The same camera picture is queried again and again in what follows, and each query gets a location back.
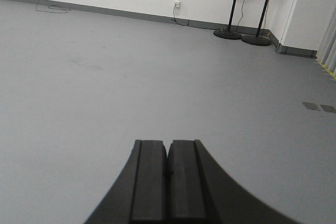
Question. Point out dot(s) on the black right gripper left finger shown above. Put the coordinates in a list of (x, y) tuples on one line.
[(138, 194)]

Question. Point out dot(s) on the grey floor plates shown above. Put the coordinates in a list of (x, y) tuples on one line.
[(319, 107)]

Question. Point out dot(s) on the white wall socket with plug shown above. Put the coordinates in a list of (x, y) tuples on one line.
[(177, 4)]

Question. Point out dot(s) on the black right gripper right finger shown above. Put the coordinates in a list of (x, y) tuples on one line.
[(200, 191)]

